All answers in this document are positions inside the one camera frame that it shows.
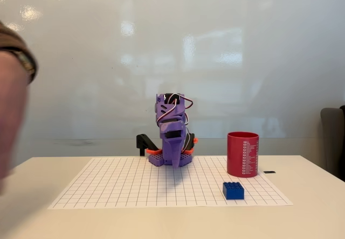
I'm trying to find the blue toy brick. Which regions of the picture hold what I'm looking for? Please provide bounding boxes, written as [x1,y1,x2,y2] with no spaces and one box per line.
[222,181,245,200]

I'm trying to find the red cup with white print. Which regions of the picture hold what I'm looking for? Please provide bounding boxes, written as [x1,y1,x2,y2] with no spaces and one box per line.
[226,131,260,179]

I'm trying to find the black table clamp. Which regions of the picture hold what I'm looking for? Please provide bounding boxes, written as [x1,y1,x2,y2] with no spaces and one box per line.
[136,133,160,157]

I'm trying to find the white grid paper mat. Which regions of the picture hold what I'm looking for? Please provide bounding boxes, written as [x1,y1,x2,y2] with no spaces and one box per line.
[47,157,294,210]

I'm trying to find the grey chair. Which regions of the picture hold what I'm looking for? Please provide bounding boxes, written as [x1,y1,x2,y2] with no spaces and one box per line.
[320,105,345,182]

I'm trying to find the dark-rimmed glasses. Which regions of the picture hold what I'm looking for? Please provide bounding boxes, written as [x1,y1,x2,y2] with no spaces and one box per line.
[0,46,37,85]

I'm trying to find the person's head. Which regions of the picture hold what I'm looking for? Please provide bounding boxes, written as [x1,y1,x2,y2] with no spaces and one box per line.
[0,20,39,196]

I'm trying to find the white red servo cable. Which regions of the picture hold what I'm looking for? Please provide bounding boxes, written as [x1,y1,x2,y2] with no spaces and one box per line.
[157,93,194,128]

